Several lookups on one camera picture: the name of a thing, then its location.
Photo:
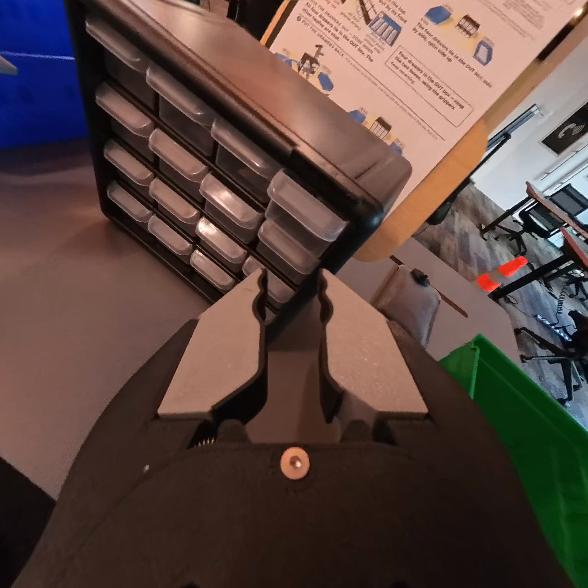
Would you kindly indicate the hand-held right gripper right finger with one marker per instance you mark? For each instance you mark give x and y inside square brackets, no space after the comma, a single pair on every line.
[367,363]

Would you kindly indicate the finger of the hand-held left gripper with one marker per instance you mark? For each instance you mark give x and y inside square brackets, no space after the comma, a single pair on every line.
[7,65]

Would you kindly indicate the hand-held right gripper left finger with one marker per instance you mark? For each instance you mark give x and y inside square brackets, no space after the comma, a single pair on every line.
[220,358]

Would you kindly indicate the set of clear cabinet drawers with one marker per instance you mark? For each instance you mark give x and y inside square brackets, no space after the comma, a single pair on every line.
[179,156]

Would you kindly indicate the black drawer cabinet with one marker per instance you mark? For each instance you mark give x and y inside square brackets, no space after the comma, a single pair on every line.
[285,105]

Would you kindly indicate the blue storage box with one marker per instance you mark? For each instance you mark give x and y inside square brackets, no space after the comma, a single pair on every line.
[36,101]

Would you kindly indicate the orange traffic cone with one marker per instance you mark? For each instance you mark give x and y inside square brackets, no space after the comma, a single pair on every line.
[503,273]

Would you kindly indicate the wooden board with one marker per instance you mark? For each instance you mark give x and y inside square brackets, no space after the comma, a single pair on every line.
[436,202]

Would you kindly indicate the green storage bin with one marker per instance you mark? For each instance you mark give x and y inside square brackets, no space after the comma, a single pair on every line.
[528,436]

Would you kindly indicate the black office chair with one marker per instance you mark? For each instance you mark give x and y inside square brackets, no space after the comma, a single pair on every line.
[560,349]

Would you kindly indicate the wooden office desk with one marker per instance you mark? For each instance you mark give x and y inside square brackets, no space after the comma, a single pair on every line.
[546,204]

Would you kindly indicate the black wall sign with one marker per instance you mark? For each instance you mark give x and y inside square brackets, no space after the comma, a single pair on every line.
[567,131]

